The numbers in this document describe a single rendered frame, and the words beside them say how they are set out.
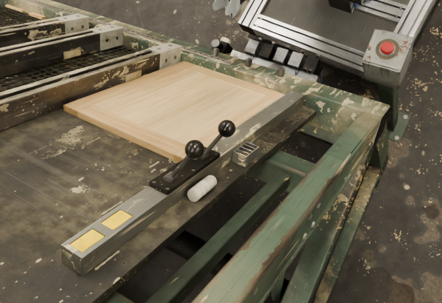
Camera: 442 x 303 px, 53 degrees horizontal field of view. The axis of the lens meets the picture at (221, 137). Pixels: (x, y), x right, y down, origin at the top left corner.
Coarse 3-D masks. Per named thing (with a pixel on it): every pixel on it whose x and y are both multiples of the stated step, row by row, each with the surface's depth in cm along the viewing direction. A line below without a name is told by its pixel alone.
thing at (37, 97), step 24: (168, 48) 159; (72, 72) 128; (96, 72) 130; (120, 72) 139; (144, 72) 149; (0, 96) 109; (24, 96) 111; (48, 96) 117; (72, 96) 125; (0, 120) 107; (24, 120) 113
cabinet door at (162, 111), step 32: (192, 64) 162; (96, 96) 128; (128, 96) 132; (160, 96) 135; (192, 96) 138; (224, 96) 141; (256, 96) 144; (128, 128) 114; (160, 128) 116; (192, 128) 119
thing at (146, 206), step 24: (288, 96) 141; (264, 120) 123; (216, 144) 108; (240, 144) 110; (216, 168) 103; (144, 192) 87; (144, 216) 82; (72, 240) 73; (120, 240) 78; (72, 264) 72; (96, 264) 74
